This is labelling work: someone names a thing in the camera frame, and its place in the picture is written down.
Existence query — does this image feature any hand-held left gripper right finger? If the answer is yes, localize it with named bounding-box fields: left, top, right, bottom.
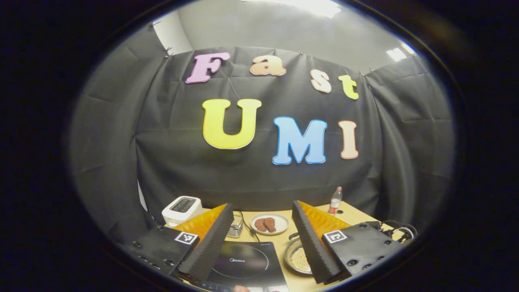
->
left=291, top=200, right=403, bottom=285

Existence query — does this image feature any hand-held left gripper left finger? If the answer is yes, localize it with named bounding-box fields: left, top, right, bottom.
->
left=128, top=203, right=235, bottom=283

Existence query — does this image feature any stainless steel pot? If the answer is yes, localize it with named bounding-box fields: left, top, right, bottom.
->
left=284, top=232, right=321, bottom=276

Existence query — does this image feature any black induction cooktop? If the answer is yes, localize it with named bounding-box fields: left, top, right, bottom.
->
left=203, top=241, right=291, bottom=292

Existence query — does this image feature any pile of soybeans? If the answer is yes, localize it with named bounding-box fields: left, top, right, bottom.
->
left=292, top=247, right=313, bottom=273

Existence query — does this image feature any white round plate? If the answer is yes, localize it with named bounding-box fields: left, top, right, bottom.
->
left=250, top=213, right=290, bottom=236

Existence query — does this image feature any white toaster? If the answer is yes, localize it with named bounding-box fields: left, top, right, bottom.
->
left=162, top=196, right=204, bottom=227

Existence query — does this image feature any clear plastic water bottle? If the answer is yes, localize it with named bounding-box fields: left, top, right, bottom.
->
left=328, top=187, right=343, bottom=215

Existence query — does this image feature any black backdrop cloth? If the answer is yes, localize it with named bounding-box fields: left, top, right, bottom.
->
left=69, top=24, right=455, bottom=244

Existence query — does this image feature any metal wire basket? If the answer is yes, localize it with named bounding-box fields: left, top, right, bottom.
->
left=227, top=214, right=244, bottom=238

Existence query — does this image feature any black power cable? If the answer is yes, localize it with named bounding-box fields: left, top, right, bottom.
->
left=236, top=210, right=260, bottom=243

